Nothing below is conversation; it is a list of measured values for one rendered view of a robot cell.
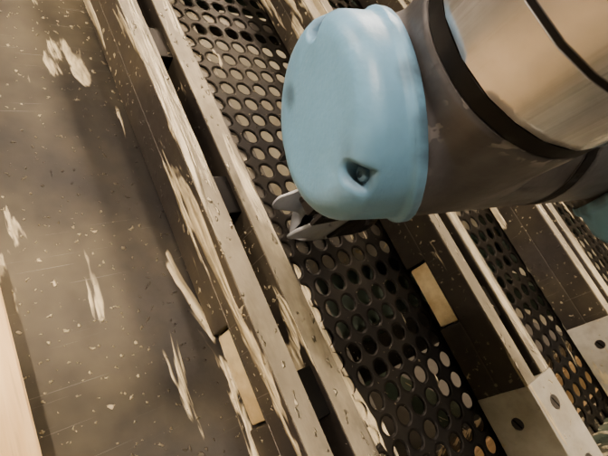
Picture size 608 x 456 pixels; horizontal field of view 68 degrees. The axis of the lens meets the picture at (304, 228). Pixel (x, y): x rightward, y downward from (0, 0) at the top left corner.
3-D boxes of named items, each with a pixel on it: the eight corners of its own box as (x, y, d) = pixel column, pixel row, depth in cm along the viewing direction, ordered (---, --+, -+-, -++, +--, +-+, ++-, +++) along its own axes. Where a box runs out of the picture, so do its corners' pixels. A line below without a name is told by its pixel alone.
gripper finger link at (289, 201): (247, 215, 48) (290, 165, 42) (289, 209, 52) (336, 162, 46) (259, 241, 47) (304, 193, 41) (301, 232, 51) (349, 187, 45)
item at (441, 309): (441, 327, 57) (459, 319, 55) (409, 270, 59) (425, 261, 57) (453, 321, 59) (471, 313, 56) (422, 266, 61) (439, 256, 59)
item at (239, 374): (251, 426, 38) (268, 420, 36) (216, 337, 40) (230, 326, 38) (279, 412, 40) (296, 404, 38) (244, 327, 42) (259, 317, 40)
